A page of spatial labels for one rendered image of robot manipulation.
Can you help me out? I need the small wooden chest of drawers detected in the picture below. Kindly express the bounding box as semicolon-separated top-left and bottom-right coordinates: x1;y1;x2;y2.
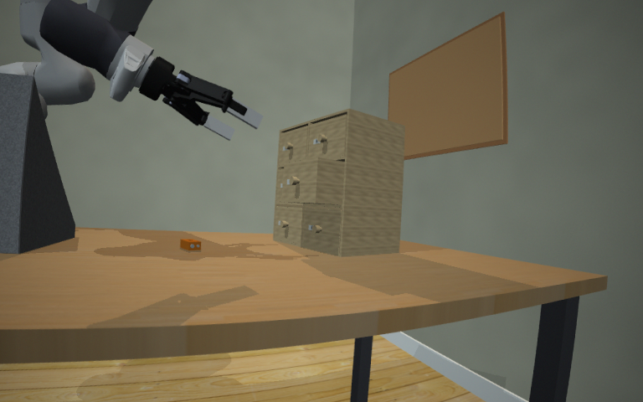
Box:
273;109;405;257

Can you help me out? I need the light wooden drawer front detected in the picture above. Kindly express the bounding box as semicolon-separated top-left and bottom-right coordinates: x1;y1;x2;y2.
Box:
308;115;347;159
275;206;303;245
276;169;284;202
303;209;342;254
279;126;308;166
282;157;345;205

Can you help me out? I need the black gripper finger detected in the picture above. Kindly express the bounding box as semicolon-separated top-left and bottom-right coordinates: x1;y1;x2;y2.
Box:
162;96;235;141
172;70;263;129

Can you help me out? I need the orange nine-volt battery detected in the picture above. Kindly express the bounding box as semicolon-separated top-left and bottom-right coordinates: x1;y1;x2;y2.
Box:
180;239;201;250

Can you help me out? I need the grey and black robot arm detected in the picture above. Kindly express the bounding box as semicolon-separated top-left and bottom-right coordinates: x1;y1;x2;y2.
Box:
0;0;155;119

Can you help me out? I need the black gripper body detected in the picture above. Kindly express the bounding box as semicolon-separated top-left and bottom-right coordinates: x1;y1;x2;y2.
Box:
139;56;192;101

